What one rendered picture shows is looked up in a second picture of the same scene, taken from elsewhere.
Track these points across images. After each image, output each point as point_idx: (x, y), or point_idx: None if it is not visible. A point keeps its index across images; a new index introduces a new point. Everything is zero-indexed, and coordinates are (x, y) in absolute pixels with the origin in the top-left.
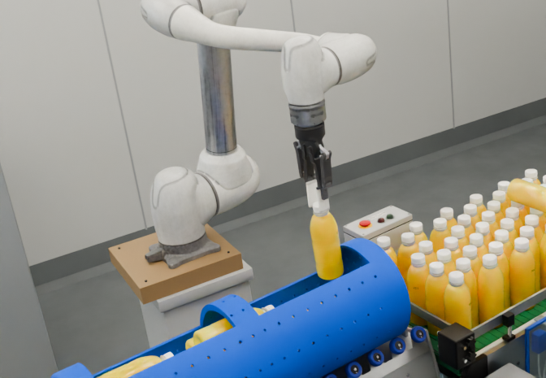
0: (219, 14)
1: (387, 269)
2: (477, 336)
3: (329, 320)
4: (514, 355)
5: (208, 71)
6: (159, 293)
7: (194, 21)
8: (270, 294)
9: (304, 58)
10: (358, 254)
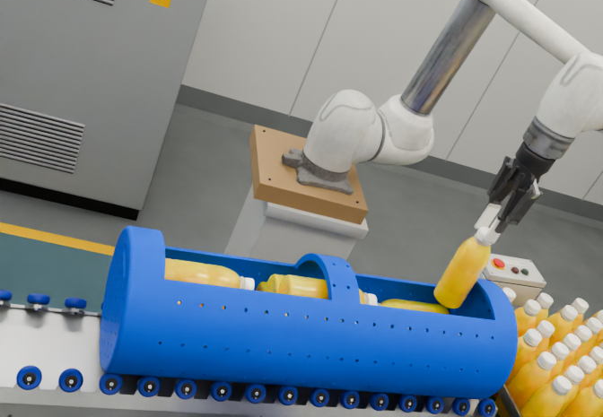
0: None
1: (508, 338)
2: None
3: (422, 352)
4: None
5: (458, 26)
6: (274, 197)
7: None
8: (376, 278)
9: (592, 83)
10: (484, 299)
